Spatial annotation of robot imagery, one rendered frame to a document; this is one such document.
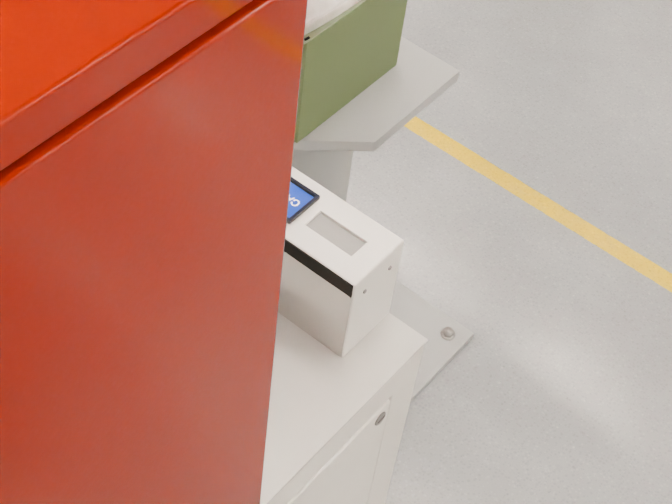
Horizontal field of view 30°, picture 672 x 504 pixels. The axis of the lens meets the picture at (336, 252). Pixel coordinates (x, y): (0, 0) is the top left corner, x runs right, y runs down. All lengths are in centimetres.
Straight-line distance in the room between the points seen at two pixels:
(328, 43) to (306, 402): 49
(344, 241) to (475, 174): 147
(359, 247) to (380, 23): 43
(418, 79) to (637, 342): 102
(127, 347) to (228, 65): 11
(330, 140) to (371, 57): 14
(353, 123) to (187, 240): 134
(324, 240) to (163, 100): 106
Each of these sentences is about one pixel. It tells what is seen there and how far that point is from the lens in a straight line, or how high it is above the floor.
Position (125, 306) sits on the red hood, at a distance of 44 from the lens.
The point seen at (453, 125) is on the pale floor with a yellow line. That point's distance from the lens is 301.
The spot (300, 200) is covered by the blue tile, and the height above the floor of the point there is 96.
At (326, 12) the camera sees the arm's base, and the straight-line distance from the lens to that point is 171.
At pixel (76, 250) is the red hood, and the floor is 175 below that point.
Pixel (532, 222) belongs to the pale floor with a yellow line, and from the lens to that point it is 284.
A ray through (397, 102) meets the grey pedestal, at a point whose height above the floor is 82.
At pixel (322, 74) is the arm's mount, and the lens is 170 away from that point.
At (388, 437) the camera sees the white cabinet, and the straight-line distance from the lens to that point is 167.
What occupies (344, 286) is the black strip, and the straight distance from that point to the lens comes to 142.
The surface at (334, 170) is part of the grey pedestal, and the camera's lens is 191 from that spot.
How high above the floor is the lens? 205
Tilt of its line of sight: 50 degrees down
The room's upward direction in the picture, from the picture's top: 8 degrees clockwise
